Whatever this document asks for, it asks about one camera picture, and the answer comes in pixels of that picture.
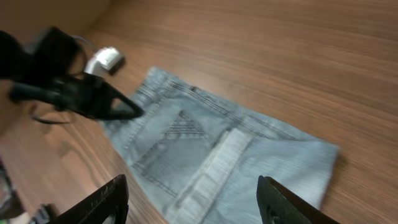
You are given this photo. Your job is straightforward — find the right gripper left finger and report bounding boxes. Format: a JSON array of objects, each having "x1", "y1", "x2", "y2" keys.
[{"x1": 49, "y1": 174, "x2": 129, "y2": 224}]

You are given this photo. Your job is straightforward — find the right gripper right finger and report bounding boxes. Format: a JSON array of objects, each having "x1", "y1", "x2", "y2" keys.
[{"x1": 256, "y1": 176, "x2": 339, "y2": 224}]

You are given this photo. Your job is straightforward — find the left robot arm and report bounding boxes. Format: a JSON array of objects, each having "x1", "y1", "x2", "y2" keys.
[{"x1": 1, "y1": 27, "x2": 144, "y2": 121}]

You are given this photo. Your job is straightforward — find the light blue denim shorts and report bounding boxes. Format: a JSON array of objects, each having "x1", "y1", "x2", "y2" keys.
[{"x1": 103, "y1": 67, "x2": 339, "y2": 223}]

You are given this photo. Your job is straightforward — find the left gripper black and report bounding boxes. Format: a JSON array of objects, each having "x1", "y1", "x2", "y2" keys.
[{"x1": 9, "y1": 75, "x2": 144, "y2": 120}]

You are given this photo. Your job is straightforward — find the left black camera cable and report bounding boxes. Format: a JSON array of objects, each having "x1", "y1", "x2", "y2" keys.
[{"x1": 30, "y1": 104, "x2": 77, "y2": 125}]

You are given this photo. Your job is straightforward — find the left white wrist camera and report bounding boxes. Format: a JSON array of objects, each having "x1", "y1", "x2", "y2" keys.
[{"x1": 84, "y1": 47, "x2": 126, "y2": 77}]

